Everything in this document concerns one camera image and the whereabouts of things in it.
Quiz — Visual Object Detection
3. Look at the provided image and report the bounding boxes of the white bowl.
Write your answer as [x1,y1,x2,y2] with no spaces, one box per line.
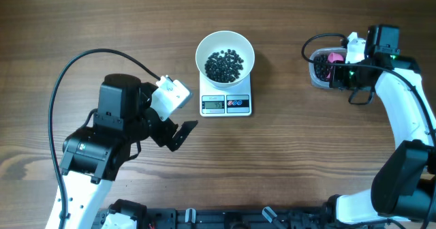
[195,31,255,88]

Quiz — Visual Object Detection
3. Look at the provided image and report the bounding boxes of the clear plastic container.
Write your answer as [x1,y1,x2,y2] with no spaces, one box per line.
[309,47,364,89]

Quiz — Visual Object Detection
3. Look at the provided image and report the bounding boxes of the black beans pile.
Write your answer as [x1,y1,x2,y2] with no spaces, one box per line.
[313,55,330,82]

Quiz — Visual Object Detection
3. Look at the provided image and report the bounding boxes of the pink scoop blue handle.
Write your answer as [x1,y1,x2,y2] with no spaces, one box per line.
[326,52,345,81]

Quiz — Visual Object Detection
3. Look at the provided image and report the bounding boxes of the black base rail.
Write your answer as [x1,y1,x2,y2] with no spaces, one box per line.
[91,208,357,229]

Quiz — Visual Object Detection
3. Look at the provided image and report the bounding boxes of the black beans in bowl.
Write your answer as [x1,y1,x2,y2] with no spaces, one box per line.
[204,49,245,83]

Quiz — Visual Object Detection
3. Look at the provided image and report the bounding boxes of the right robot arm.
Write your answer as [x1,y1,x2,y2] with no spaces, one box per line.
[330,25,435,227]

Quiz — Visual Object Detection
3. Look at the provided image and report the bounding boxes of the white digital kitchen scale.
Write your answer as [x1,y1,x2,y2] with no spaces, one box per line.
[200,76,252,117]

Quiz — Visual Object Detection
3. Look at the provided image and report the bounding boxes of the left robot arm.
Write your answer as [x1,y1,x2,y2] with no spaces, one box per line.
[46,74,197,228]

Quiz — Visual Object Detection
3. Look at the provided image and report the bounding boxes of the left black cable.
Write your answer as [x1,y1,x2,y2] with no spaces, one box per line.
[48,48,162,229]

